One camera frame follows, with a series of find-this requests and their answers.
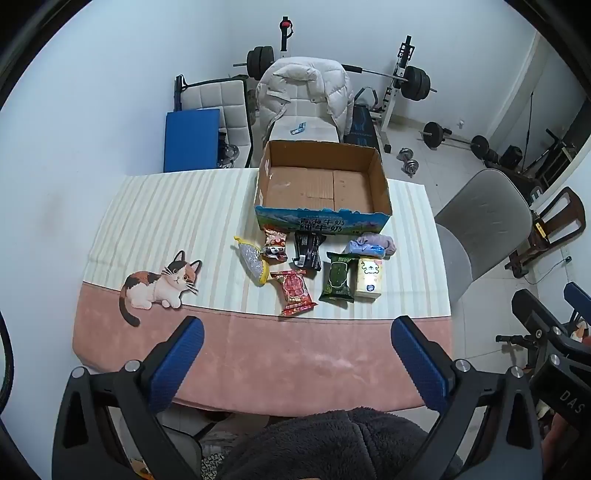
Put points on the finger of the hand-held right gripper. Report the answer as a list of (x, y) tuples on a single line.
[(579, 300), (535, 314)]

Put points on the clear blue plastic pack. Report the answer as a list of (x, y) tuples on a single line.
[(364, 248)]

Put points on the green snack packet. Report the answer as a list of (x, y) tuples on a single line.
[(338, 277)]

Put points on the brown wooden chair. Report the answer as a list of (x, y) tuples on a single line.
[(558, 217)]

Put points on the chrome dumbbell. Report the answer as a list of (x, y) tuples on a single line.
[(411, 167), (405, 154)]

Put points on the white padded chair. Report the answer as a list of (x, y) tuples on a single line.
[(314, 130)]

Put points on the black snack packet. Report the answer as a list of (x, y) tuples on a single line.
[(308, 251)]

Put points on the yellow mesh scrubber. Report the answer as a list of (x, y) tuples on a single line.
[(253, 261)]

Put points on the grey shell chair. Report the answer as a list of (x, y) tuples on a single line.
[(480, 212)]

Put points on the small barbell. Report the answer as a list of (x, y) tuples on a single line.
[(434, 134)]

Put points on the large red snack packet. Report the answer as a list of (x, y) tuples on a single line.
[(293, 291)]

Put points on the small red snack packet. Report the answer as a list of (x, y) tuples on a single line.
[(274, 247)]

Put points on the person's right hand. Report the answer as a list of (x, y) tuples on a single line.
[(561, 434)]

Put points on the cardboard box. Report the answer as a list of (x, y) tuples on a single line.
[(318, 184)]

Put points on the white quilted chair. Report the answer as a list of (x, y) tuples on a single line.
[(217, 99)]

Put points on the barbell with black plates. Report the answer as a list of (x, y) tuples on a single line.
[(415, 83)]

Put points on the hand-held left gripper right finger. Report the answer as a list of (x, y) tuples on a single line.
[(418, 369)]

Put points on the striped cat-print tablecloth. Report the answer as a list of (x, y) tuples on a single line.
[(184, 221)]

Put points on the chrome weight plates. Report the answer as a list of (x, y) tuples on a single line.
[(228, 154)]

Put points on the person's dark fleece clothing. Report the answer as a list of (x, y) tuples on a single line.
[(332, 447)]

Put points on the cream tissue pack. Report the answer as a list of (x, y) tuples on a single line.
[(369, 277)]

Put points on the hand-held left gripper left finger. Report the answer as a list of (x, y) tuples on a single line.
[(178, 364)]

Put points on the blue folded mat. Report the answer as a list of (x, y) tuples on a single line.
[(191, 141)]

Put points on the small blue packet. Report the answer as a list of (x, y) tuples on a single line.
[(299, 129)]

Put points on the white puffer jacket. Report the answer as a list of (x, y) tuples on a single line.
[(300, 81)]

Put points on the mauve cloth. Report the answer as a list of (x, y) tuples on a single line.
[(381, 241)]

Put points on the black weight bench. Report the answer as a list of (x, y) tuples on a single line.
[(362, 127)]

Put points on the white barbell rack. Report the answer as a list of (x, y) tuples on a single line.
[(396, 87)]

